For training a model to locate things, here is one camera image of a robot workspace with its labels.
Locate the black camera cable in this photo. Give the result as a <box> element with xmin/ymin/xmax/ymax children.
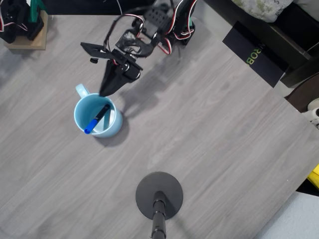
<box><xmin>103</xmin><ymin>4</ymin><xmax>160</xmax><ymax>50</ymax></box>

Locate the wooden base board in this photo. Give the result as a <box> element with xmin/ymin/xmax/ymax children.
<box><xmin>4</xmin><ymin>11</ymin><xmax>48</xmax><ymax>50</ymax></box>

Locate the dark brown round stool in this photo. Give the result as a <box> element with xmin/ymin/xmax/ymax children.
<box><xmin>284</xmin><ymin>72</ymin><xmax>319</xmax><ymax>114</ymax></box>

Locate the black gripper camera mount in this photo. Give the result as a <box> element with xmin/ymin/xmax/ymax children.
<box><xmin>80</xmin><ymin>41</ymin><xmax>113</xmax><ymax>63</ymax></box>

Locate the pale grey fabric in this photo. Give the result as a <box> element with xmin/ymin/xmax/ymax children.
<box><xmin>253</xmin><ymin>190</ymin><xmax>319</xmax><ymax>239</ymax></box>

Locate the blue capped black marker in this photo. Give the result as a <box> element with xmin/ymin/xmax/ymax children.
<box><xmin>84</xmin><ymin>104</ymin><xmax>111</xmax><ymax>135</ymax></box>

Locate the green plastic clamp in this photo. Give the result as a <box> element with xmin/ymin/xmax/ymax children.
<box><xmin>26</xmin><ymin>0</ymin><xmax>48</xmax><ymax>23</ymax></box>

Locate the black round base stand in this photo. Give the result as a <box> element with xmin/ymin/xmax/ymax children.
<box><xmin>135</xmin><ymin>171</ymin><xmax>184</xmax><ymax>239</ymax></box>

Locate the camouflage patterned cushion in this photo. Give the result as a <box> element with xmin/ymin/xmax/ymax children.
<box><xmin>230</xmin><ymin>0</ymin><xmax>295</xmax><ymax>23</ymax></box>

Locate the yellow box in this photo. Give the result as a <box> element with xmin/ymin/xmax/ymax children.
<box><xmin>306</xmin><ymin>163</ymin><xmax>319</xmax><ymax>190</ymax></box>

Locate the black box green lettering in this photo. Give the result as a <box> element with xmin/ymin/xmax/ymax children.
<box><xmin>222</xmin><ymin>20</ymin><xmax>291</xmax><ymax>88</ymax></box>

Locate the white rounded object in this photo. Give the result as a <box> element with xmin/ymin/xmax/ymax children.
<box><xmin>301</xmin><ymin>98</ymin><xmax>319</xmax><ymax>129</ymax></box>

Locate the light blue ceramic mug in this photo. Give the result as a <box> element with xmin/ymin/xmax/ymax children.
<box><xmin>73</xmin><ymin>83</ymin><xmax>124</xmax><ymax>139</ymax></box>

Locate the red white servo cable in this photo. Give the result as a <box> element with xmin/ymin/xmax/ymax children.
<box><xmin>156</xmin><ymin>37</ymin><xmax>173</xmax><ymax>56</ymax></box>
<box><xmin>171</xmin><ymin>0</ymin><xmax>198</xmax><ymax>40</ymax></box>

